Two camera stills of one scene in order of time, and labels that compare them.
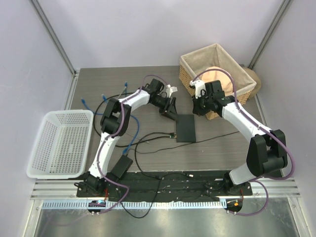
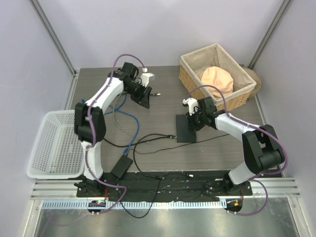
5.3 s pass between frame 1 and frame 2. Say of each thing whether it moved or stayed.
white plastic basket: stayed
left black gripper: moved
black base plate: stayed
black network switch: stayed
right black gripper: moved
